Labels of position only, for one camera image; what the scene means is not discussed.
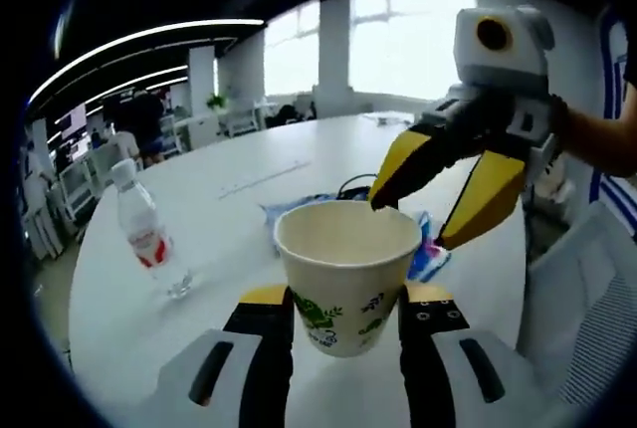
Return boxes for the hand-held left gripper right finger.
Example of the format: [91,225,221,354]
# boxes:
[397,283,543,428]

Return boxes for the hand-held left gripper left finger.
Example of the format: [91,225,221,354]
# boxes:
[143,284,296,428]

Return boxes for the black cable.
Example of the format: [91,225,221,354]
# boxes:
[337,173,379,200]

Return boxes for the blue plastic packet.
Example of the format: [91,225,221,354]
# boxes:
[406,211,453,283]

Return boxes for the white paper cup green print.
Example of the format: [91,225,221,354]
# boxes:
[273,200,424,359]

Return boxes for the clear bag with blue print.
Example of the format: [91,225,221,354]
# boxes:
[258,191,344,255]

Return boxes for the clear plastic water bottle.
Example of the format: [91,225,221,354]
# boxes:
[108,158,195,300]

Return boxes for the black office chair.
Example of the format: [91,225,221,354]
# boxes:
[276,104,318,123]

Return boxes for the white table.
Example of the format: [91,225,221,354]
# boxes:
[67,111,529,428]

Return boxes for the white mesh office chair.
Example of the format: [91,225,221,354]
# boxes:
[517,201,637,404]

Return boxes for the white flat strip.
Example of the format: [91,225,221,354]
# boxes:
[217,159,313,200]

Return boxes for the long ceiling light strip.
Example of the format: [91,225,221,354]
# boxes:
[29,19,265,104]

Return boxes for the tangle of cables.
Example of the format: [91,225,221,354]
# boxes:
[370,111,414,128]

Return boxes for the wall display screen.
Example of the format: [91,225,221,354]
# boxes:
[54,104,89,131]

